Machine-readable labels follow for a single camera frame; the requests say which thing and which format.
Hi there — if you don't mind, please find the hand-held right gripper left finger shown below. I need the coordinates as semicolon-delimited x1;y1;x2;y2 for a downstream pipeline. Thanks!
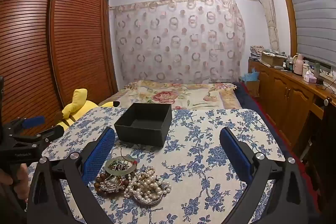
26;126;116;224

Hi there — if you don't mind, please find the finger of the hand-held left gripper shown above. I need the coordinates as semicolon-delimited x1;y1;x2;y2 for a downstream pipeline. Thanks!
16;126;65;148
4;116;46;135

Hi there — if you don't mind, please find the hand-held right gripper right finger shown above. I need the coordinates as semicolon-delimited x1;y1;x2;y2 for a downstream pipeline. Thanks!
219;127;319;224

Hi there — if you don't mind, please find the pale green jade bangle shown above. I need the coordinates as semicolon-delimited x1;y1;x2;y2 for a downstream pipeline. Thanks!
105;156;138;176

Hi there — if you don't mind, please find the brown wooden bead bracelet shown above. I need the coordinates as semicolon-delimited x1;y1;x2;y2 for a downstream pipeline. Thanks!
94;171;130;188

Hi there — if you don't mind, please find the black cardboard box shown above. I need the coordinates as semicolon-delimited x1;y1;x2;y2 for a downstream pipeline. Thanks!
114;102;173;147

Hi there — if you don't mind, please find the white pearl necklace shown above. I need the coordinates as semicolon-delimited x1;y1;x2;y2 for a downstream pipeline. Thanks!
123;166;172;205

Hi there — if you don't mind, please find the person's left hand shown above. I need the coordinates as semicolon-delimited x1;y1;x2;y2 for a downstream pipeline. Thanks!
0;163;30;205

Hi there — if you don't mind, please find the rhinestone brooch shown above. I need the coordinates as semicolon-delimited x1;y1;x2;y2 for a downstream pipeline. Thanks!
98;181;126;192

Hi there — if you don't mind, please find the yellow plush toy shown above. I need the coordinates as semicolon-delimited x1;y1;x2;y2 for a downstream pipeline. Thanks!
54;88;121;132

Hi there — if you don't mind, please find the blue floral tablecloth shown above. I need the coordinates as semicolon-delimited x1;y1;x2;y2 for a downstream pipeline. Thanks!
26;107;286;224

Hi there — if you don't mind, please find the round silver compact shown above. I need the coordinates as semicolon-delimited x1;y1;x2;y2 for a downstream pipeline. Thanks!
133;193;166;206

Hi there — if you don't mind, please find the brown cardboard carton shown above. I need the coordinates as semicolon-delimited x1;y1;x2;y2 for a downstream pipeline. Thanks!
245;80;260;97

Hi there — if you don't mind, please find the blue plastic bag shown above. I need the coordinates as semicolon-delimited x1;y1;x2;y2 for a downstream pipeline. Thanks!
240;68;260;83

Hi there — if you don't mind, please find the long wooden sideboard cabinet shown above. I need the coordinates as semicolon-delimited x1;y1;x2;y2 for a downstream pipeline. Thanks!
248;59;336;159

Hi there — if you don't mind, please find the floral bed blanket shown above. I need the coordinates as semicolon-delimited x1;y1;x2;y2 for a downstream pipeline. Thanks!
98;80;243;110

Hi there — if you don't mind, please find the brown slatted wooden wardrobe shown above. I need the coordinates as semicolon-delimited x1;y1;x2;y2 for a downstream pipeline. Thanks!
0;0;118;135

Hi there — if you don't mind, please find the open cardboard box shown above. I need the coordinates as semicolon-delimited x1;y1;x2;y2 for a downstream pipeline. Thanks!
260;52;286;67

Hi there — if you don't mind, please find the stack of books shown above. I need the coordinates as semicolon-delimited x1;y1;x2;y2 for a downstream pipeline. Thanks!
249;46;265;60

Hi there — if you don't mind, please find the pink tissue box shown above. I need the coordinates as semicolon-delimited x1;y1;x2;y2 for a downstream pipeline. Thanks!
303;70;318;83

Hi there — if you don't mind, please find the pink kettle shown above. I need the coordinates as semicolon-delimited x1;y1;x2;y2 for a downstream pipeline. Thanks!
293;53;305;75

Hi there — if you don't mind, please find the circle print curtain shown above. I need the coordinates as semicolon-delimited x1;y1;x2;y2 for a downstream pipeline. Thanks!
110;0;246;84

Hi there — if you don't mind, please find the tied cream lace curtain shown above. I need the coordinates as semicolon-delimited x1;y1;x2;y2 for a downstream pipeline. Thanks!
253;0;280;51

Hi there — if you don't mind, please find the grey window blind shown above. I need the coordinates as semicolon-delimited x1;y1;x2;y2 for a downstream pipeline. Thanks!
280;0;336;67

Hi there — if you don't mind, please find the wooden window frame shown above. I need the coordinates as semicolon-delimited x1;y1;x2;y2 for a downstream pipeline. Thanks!
274;0;300;56

